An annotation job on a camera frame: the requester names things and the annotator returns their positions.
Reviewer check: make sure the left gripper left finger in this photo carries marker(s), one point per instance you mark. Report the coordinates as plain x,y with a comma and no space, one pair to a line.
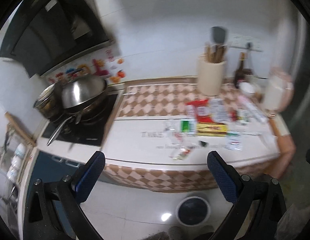
41,220

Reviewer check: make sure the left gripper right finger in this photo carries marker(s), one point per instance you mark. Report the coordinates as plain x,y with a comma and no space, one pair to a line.
242,191

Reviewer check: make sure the yellow red snack wrapper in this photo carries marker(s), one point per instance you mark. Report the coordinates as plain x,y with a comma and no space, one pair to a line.
211,129

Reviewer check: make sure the green white medicine box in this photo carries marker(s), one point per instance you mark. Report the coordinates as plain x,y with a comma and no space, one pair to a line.
188,126

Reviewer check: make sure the red white sugar bag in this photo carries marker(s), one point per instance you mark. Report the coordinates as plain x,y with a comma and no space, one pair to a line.
198,110

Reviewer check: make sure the white trash bin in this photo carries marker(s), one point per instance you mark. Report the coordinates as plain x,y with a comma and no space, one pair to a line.
193,211

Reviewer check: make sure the blue cabinet door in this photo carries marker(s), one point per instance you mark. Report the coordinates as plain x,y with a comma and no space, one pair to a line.
50,168

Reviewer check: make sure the small white sachet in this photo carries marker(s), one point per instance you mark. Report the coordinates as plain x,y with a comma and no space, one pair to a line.
233,141

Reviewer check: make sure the black induction cooktop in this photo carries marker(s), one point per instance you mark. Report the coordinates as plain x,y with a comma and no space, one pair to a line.
90,130

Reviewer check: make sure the clear plastic wrapper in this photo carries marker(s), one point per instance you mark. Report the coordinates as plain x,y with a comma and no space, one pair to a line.
180,153

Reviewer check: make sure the pink white long box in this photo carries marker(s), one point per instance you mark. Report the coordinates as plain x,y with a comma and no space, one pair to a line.
252,109

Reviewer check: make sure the steel pot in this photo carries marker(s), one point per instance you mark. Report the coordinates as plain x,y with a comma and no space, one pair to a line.
49,102

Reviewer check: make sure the white pink electric kettle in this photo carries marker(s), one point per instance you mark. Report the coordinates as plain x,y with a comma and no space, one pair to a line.
278,92

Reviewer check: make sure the white ceramic bowl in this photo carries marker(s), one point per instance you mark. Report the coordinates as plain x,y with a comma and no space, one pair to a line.
247,89

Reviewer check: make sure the steel wok lid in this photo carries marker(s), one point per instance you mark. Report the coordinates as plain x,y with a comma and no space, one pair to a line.
82,89

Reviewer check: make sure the dark glass sauce bottle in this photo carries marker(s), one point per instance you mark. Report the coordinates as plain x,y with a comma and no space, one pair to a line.
239,74

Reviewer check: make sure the checkered counter mat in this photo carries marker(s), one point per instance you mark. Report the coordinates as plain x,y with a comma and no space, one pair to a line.
146,129

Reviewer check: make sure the cream utensil holder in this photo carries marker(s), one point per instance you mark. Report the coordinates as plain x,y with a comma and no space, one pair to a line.
209,76

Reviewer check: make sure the black spatula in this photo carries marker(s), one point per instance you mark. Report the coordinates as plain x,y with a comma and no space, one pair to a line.
219,35

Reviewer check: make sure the black range hood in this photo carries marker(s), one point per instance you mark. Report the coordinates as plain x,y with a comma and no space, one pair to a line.
46,34

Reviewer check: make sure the wall power strip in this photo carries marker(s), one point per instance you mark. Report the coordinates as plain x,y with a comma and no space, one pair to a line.
244,42

